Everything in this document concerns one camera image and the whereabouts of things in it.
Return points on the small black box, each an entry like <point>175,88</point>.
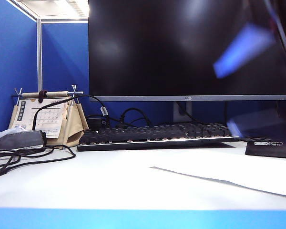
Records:
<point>94,122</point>

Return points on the black monitor silver bezel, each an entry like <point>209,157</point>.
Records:
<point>124,59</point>

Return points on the black power adapter brick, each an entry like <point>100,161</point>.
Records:
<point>16,140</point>

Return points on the grey monitor stand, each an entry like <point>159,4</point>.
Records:
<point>178,112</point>

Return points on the aluminium partition frame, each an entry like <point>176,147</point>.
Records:
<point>39,59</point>

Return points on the black mechanical keyboard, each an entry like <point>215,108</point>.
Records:
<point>133,137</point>

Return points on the beige tent desk calendar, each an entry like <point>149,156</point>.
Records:
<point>74,128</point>

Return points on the black mouse pad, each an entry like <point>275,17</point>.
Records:
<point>267,150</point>

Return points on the white wrinkled paper sheet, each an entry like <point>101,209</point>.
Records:
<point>252,173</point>

